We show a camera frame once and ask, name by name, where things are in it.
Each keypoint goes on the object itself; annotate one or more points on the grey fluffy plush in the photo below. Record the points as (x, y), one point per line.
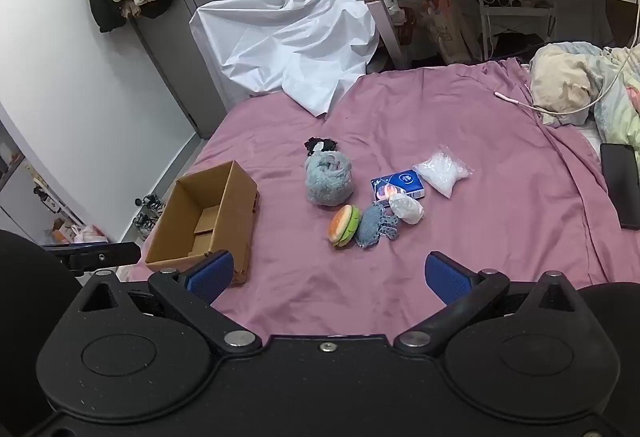
(330, 182)

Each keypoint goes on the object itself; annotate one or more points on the brown cardboard box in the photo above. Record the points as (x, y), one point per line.
(235, 197)

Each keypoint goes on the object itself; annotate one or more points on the pastel printed quilt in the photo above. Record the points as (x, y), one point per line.
(560, 82)

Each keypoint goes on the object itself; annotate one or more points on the blue planet print box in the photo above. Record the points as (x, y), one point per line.
(395, 182)

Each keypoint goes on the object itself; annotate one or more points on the burger plush toy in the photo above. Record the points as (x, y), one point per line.
(341, 224)

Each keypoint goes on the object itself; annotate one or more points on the pink bed sheet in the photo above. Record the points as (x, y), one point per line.
(450, 117)

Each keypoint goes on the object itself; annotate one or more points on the beige paper bag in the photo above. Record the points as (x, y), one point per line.
(450, 32)

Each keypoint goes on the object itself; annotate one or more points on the clear bag of white stuffing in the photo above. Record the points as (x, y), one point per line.
(442, 172)

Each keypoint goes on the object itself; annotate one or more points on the white plastic bag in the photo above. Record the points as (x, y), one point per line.
(87, 233)

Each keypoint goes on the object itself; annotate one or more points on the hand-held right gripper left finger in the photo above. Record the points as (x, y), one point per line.
(210, 274)

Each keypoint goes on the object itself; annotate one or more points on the white cover cloth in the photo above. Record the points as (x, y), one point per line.
(290, 42)

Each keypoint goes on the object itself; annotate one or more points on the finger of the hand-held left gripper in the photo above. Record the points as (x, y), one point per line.
(115, 253)

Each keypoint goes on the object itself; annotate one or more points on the black phone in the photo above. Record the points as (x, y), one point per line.
(620, 182)

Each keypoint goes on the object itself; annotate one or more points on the small black plush toy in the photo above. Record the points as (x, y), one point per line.
(320, 145)

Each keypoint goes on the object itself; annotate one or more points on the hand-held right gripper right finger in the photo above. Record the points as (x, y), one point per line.
(447, 279)

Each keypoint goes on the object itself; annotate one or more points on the blue knitted cloth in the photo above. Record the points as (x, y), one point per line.
(370, 224)

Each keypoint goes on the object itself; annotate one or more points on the grey sneaker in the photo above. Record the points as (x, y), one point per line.
(147, 223)
(150, 203)

